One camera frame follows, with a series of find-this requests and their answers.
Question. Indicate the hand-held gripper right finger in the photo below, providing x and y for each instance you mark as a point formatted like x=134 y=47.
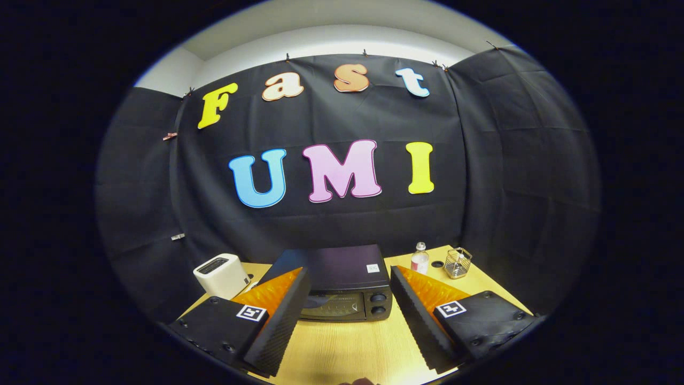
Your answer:
x=417 y=321

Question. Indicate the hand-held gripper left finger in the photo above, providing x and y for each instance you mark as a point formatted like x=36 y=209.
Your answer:
x=286 y=321

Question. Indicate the black toaster oven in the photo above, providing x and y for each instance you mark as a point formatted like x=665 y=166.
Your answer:
x=342 y=267

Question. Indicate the white bread toaster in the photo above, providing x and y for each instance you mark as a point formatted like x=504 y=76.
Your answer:
x=219 y=278

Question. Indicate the clear plastic bottle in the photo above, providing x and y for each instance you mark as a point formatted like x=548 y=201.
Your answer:
x=420 y=262

